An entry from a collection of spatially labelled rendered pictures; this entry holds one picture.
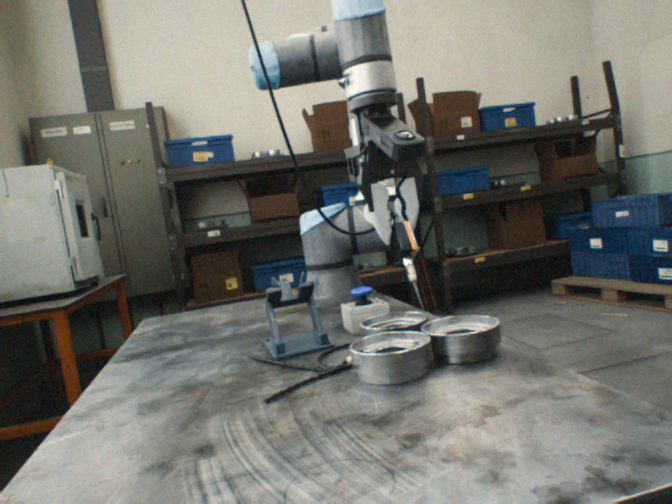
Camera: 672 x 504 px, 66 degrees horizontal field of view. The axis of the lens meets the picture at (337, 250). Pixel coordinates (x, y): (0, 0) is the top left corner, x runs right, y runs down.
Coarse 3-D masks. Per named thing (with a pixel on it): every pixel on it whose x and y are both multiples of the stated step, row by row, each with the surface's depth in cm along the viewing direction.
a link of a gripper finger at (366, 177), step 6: (366, 162) 73; (360, 168) 74; (366, 168) 73; (360, 174) 74; (366, 174) 74; (372, 174) 74; (360, 180) 74; (366, 180) 74; (372, 180) 74; (360, 186) 74; (366, 186) 74; (366, 192) 74; (366, 198) 74; (372, 204) 74; (372, 210) 74
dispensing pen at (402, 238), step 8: (392, 216) 77; (392, 224) 77; (400, 224) 75; (392, 232) 75; (400, 232) 74; (392, 240) 75; (400, 240) 73; (408, 240) 73; (392, 248) 76; (400, 248) 73; (408, 248) 73; (392, 256) 76; (400, 256) 74; (408, 256) 74; (392, 264) 76; (400, 264) 76; (408, 264) 73; (408, 272) 73; (416, 280) 72; (416, 288) 72
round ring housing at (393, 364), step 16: (368, 336) 71; (384, 336) 72; (400, 336) 72; (416, 336) 70; (352, 352) 66; (384, 352) 69; (400, 352) 62; (416, 352) 63; (352, 368) 67; (368, 368) 63; (384, 368) 62; (400, 368) 62; (416, 368) 63; (384, 384) 63
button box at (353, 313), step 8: (344, 304) 96; (352, 304) 95; (360, 304) 92; (368, 304) 92; (376, 304) 91; (384, 304) 91; (344, 312) 94; (352, 312) 90; (360, 312) 90; (368, 312) 90; (376, 312) 91; (384, 312) 91; (344, 320) 96; (352, 320) 90; (360, 320) 90; (352, 328) 90
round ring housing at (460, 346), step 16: (432, 320) 75; (448, 320) 76; (464, 320) 76; (480, 320) 74; (496, 320) 70; (432, 336) 68; (448, 336) 67; (464, 336) 66; (480, 336) 66; (496, 336) 68; (432, 352) 69; (448, 352) 67; (464, 352) 66; (480, 352) 67; (496, 352) 69
